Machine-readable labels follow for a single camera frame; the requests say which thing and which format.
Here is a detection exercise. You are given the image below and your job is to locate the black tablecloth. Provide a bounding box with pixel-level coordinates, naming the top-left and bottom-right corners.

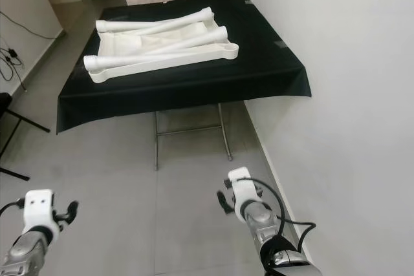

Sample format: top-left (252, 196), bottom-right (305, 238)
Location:
top-left (56, 0), bottom-right (311, 134)

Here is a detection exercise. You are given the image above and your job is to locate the black power adapter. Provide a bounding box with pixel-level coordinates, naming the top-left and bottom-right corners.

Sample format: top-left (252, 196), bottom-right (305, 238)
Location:
top-left (6, 47), bottom-right (21, 65)

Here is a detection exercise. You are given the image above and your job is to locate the white plastic table top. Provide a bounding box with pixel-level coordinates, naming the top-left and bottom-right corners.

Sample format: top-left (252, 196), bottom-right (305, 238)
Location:
top-left (82, 6), bottom-right (240, 85)

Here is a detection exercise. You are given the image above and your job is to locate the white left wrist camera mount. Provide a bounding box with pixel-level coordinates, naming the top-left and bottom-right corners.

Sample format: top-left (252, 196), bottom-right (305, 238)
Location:
top-left (23, 189), bottom-right (55, 241)

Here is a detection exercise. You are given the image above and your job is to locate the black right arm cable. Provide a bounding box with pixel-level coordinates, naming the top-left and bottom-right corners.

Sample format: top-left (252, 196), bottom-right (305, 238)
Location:
top-left (239, 178), bottom-right (318, 254)

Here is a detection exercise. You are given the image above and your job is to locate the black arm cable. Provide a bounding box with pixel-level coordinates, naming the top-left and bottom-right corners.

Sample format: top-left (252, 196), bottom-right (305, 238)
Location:
top-left (0, 198), bottom-right (28, 215)
top-left (239, 178), bottom-right (318, 254)

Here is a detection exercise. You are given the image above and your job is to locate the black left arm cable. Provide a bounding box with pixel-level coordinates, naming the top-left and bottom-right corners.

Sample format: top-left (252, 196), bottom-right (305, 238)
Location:
top-left (0, 198), bottom-right (28, 215)

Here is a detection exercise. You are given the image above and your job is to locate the thin black wall cable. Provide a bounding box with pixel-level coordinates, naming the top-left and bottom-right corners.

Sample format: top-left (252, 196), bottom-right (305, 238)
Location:
top-left (0, 40), bottom-right (27, 92)
top-left (0, 11), bottom-right (63, 41)

